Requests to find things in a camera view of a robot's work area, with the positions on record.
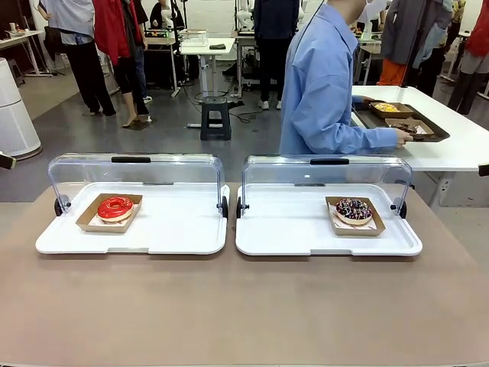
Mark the cardboard box of chocolate donut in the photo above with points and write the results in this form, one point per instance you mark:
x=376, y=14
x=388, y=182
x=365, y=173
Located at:
x=428, y=130

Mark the cardboard box of yellow donut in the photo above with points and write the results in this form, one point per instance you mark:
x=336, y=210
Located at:
x=405, y=112

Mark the yellow sprinkled donut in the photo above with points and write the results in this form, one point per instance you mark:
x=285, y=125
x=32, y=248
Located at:
x=386, y=107

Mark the black serving tray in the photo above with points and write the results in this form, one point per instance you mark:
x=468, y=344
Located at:
x=368, y=120

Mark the person's right forearm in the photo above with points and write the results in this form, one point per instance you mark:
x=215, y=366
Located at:
x=363, y=138

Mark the cardboard box of red donut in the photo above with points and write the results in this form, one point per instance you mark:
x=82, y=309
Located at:
x=89, y=223

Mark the red glazed donut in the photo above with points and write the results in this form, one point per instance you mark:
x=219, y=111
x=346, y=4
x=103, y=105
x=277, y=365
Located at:
x=114, y=214

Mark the sprinkled chocolate donut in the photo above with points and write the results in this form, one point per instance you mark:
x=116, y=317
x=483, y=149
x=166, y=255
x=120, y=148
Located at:
x=353, y=216

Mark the person in blue shirt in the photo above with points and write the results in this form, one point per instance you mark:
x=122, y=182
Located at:
x=321, y=84

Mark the person in dark clothes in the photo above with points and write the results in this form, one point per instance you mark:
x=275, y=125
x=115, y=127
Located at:
x=275, y=46

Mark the person's right hand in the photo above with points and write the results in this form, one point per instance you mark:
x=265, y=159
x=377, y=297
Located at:
x=404, y=138

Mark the person's left hand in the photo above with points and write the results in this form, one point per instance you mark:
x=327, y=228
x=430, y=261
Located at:
x=369, y=102

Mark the large white table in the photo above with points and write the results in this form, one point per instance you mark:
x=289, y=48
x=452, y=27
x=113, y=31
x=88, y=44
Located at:
x=458, y=153

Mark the white air purifier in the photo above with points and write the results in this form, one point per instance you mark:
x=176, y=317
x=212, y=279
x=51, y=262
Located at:
x=15, y=111

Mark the mannequin in pale blue top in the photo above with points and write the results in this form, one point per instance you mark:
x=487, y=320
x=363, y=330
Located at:
x=84, y=65

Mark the white background desk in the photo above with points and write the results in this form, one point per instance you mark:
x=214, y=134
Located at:
x=19, y=36

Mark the clear display lid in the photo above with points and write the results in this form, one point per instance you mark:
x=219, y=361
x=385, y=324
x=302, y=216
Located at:
x=328, y=174
x=133, y=172

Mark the figure in orange shorts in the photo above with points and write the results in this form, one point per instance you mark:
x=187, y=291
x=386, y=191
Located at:
x=412, y=34

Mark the mannequin in red jacket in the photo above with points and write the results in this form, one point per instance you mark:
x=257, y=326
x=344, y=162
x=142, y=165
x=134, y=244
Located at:
x=114, y=34

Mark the white display tray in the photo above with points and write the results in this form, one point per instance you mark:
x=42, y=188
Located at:
x=172, y=229
x=290, y=237

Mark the dark plastic step stool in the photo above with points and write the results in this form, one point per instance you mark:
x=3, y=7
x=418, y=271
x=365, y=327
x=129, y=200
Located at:
x=215, y=118

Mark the white height-adjustable desk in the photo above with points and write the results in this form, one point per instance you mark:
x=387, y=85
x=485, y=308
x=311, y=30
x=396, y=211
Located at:
x=208, y=49

